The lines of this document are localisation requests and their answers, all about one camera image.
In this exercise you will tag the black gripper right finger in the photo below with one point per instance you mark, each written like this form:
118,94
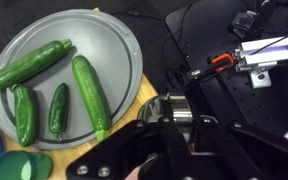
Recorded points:
250,153

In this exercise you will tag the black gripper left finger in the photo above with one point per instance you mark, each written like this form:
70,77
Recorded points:
117,150

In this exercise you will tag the small steel jug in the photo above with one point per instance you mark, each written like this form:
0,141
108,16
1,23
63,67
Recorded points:
181,110

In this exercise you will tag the black optical breadboard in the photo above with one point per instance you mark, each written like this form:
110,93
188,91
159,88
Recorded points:
250,106

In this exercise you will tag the long green cucumber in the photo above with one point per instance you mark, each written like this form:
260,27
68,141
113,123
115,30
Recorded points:
90,96

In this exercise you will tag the small dark green cucumber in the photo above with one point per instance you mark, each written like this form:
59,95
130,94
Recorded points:
59,111

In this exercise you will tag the medium green cucumber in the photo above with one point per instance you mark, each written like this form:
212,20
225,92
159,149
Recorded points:
24,115

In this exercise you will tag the dark green cup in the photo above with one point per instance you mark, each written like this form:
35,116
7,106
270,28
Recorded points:
14,166

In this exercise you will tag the round grey tray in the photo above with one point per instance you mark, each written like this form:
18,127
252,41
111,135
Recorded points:
100,43

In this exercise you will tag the large zucchini with stem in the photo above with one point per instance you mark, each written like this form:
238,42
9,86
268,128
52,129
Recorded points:
30,63

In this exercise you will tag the aluminium extrusion bracket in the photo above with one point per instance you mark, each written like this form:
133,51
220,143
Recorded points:
267,56

